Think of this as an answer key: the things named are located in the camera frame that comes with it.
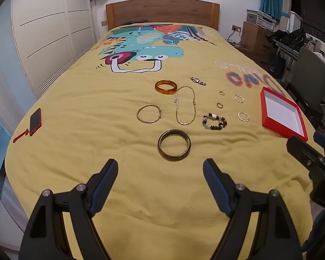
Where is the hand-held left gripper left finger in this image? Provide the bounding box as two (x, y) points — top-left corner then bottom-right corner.
(19, 158), (119, 260)

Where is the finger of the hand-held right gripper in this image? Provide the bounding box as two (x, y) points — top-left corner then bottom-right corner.
(314, 131), (325, 153)
(286, 136), (325, 174)

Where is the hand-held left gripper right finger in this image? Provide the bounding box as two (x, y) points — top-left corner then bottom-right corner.
(203, 158), (304, 260)

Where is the red jewelry box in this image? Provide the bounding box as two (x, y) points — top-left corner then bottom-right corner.
(261, 87), (309, 142)

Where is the dark wide bangle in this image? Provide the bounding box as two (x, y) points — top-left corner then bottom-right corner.
(158, 129), (191, 161)

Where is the beaded bracelet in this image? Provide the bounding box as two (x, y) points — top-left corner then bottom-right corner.
(202, 112), (228, 130)

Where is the thin metal bangle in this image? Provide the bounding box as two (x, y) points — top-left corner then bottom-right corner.
(137, 104), (163, 123)

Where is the metal chain necklace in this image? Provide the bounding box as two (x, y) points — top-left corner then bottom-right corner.
(175, 86), (197, 126)

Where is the yellow printed blanket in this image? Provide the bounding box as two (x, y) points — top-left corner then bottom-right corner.
(4, 23), (319, 260)

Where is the grey chair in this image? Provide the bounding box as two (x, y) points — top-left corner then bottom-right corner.
(286, 47), (325, 120)

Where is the metal wristwatch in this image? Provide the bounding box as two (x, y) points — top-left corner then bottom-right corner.
(190, 76), (207, 86)

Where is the rack of dark clothes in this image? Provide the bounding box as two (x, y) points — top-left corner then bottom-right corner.
(271, 27), (306, 79)

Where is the amber bangle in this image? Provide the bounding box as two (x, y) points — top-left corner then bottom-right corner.
(155, 80), (178, 96)

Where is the wooden drawer cabinet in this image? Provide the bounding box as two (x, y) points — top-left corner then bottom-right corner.
(241, 22), (274, 65)

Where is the white printer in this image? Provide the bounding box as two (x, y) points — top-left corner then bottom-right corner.
(246, 9), (277, 29)

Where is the white wardrobe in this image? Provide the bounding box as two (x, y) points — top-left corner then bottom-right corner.
(11, 0), (94, 99)

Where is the wooden headboard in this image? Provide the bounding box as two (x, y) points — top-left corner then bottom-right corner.
(106, 0), (220, 31)

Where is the red phone with strap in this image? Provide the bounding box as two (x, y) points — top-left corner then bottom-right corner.
(13, 108), (42, 143)

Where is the black cable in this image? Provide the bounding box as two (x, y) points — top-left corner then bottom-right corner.
(225, 30), (245, 47)

